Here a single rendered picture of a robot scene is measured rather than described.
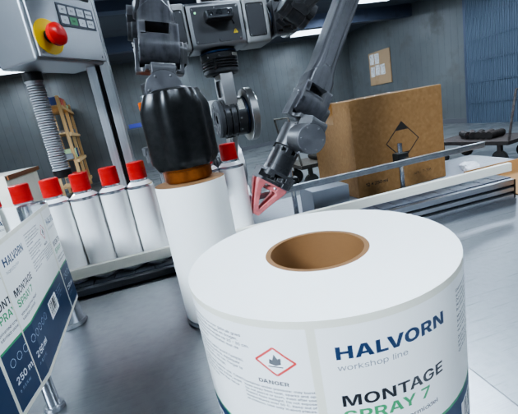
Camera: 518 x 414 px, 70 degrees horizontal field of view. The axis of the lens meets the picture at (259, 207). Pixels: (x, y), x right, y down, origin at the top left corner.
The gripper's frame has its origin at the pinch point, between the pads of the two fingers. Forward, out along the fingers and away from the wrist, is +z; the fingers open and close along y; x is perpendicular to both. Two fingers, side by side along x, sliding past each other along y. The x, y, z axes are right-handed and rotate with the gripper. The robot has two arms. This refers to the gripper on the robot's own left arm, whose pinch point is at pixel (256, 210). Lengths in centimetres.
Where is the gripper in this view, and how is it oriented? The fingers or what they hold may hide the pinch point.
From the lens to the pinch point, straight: 79.6
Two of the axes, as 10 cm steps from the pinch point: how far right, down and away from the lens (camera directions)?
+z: -4.4, 9.0, 0.5
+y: 2.5, 1.8, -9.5
